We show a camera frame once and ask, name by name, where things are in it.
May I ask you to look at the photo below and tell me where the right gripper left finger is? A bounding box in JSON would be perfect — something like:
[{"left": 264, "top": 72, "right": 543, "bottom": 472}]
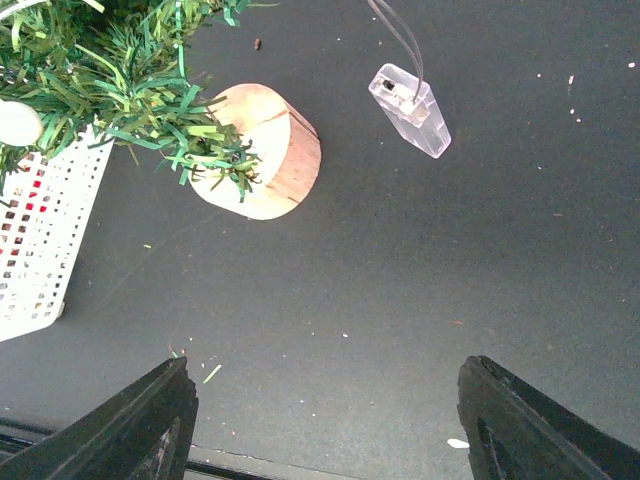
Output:
[{"left": 1, "top": 357, "right": 199, "bottom": 479}]

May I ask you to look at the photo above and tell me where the small green christmas tree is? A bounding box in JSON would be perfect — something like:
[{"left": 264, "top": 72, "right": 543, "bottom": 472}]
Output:
[{"left": 1, "top": 1, "right": 321, "bottom": 220}]

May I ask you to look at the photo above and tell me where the white plastic basket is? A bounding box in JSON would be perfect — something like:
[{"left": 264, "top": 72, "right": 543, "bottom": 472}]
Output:
[{"left": 0, "top": 130, "right": 113, "bottom": 341}]

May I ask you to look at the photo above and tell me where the white ball light string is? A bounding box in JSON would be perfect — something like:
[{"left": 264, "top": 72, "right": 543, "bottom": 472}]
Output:
[{"left": 0, "top": 0, "right": 453, "bottom": 160}]

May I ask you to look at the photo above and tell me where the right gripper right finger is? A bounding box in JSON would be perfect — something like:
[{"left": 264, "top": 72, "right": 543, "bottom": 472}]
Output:
[{"left": 458, "top": 356, "right": 639, "bottom": 480}]

